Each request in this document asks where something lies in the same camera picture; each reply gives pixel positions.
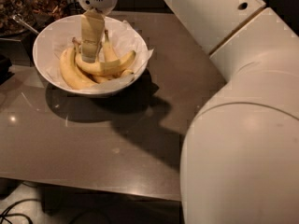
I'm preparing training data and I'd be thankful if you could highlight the upright back yellow banana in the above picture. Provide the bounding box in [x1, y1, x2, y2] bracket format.
[102, 30, 120, 75]

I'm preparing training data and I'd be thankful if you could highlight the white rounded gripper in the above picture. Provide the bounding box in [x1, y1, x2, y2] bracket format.
[78, 0, 118, 63]

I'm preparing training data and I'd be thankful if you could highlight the black floor cable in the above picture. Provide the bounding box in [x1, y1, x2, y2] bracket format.
[0, 198, 43, 224]

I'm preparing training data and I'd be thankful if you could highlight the curved yellow banana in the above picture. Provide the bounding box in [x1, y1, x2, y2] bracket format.
[75, 50, 135, 76]

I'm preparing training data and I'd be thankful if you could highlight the metal serving spoon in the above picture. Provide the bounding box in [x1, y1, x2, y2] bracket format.
[12, 15, 39, 35]

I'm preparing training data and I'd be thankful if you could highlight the glass bowl of nuts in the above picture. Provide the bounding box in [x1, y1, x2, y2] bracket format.
[0, 0, 36, 37]

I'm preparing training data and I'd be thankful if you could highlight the small lower yellow banana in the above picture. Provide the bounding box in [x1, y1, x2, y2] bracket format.
[92, 69, 134, 83]

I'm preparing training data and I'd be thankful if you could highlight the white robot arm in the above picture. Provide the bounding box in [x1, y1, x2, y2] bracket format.
[164, 0, 299, 224]

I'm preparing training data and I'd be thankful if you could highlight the black object at left edge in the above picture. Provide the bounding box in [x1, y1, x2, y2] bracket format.
[0, 54, 11, 80]

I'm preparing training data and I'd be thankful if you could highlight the left large yellow banana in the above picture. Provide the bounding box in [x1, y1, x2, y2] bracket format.
[59, 38, 95, 90]

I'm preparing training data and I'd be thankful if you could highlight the white ceramic bowl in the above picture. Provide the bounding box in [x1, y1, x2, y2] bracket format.
[32, 14, 149, 98]

